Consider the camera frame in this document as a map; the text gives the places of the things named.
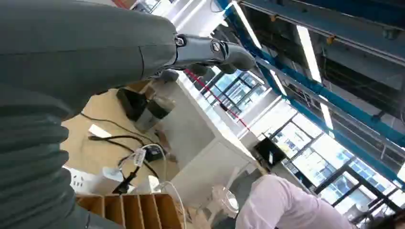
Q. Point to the black monitor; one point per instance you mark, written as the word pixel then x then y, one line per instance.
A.
pixel 269 151

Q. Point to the wooden card box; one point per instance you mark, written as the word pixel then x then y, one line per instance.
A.
pixel 139 211

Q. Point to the blue ceiling beam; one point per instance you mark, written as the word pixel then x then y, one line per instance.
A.
pixel 316 85

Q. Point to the white cabinet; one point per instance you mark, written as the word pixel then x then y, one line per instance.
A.
pixel 202 151

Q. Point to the clear plastic fan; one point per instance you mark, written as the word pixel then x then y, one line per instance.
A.
pixel 226 200

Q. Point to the long ceiling light strip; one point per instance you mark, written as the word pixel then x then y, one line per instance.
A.
pixel 326 115
pixel 308 52

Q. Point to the red strip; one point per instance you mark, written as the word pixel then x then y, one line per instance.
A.
pixel 215 96

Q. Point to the ribbed grey left arm sleeve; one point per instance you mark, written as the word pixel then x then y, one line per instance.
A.
pixel 31 158

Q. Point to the black power adapter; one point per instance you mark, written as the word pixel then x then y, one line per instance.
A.
pixel 153 154

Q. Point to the grey and black cylinder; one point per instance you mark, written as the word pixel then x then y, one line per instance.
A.
pixel 155 112

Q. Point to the white card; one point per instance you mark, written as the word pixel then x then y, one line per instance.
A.
pixel 98 131

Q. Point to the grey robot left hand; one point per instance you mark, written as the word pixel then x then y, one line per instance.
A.
pixel 79 47

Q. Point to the black box device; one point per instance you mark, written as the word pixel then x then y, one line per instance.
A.
pixel 131 102

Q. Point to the white power strip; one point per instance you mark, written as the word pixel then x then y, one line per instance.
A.
pixel 84 181

